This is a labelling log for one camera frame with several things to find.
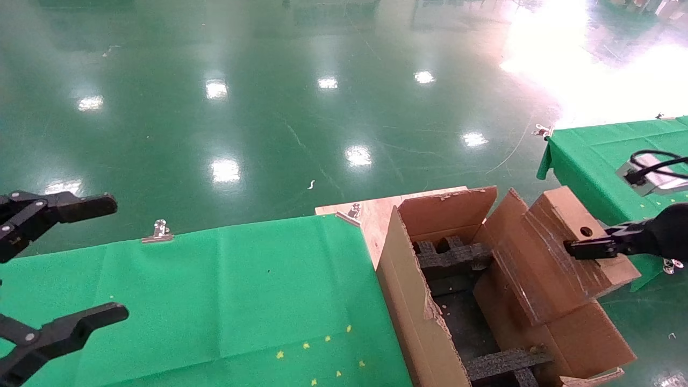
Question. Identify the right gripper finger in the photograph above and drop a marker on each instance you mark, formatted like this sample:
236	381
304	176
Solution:
626	230
594	248

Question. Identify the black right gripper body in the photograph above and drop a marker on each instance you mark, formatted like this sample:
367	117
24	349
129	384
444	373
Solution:
666	231

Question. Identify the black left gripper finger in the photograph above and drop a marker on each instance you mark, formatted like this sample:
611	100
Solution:
80	205
59	333

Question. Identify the long cardboard box with hole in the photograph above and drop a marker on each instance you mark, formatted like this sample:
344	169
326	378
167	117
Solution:
564	215

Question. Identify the large open cardboard carton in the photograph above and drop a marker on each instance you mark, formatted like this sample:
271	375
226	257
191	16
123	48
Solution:
408	301

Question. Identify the black foam block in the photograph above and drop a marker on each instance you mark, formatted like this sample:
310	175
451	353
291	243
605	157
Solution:
451	255
500	363

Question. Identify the black foam base sheet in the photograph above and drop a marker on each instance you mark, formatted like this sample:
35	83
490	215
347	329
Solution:
462	322

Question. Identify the large green table cloth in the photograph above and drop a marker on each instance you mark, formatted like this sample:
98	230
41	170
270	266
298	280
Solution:
215	295

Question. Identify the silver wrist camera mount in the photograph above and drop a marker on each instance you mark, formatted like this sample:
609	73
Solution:
658	184

